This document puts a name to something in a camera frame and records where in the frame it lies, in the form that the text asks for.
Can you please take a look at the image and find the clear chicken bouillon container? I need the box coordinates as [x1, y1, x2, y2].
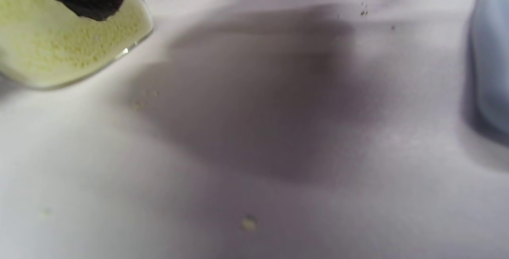
[0, 0, 154, 91]

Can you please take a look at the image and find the light blue plastic knife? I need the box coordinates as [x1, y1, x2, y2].
[470, 0, 509, 137]

